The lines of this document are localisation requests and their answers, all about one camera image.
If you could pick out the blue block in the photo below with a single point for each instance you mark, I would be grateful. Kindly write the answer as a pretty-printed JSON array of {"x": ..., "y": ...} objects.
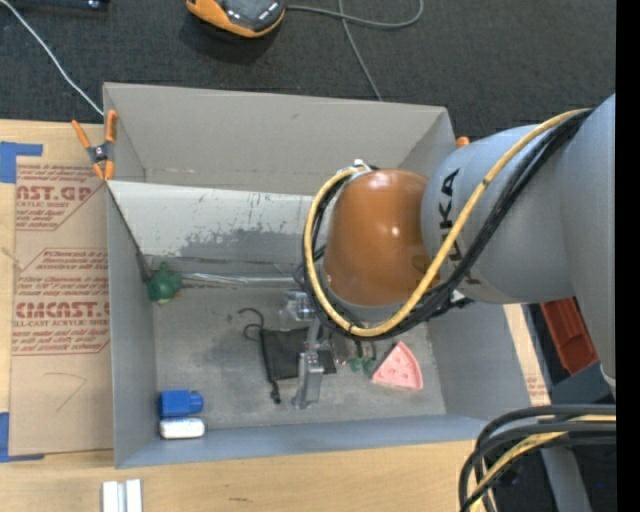
[{"x": 177, "y": 403}]

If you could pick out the white block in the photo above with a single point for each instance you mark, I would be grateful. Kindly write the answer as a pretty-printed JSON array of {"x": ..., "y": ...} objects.
[{"x": 181, "y": 428}]

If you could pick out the black cloth pouch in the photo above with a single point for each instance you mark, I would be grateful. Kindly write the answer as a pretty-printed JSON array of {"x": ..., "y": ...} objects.
[{"x": 282, "y": 352}]

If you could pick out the brown cardboard board red print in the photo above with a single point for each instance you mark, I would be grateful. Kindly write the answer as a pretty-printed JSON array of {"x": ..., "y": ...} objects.
[{"x": 55, "y": 390}]

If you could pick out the clear plastic rod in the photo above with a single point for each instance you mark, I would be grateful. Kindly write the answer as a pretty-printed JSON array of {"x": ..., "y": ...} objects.
[{"x": 230, "y": 278}]

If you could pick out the grey metal bin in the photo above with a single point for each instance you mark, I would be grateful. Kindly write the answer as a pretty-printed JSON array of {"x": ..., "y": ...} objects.
[{"x": 215, "y": 350}]

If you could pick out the pink triangular sponge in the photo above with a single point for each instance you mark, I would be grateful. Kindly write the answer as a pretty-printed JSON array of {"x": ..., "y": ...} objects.
[{"x": 400, "y": 372}]

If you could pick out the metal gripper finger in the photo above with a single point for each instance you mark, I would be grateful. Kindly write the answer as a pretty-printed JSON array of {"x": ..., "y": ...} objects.
[{"x": 310, "y": 380}]

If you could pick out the green toy animal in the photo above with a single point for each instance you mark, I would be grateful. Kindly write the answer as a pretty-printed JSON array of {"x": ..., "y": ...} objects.
[{"x": 164, "y": 285}]

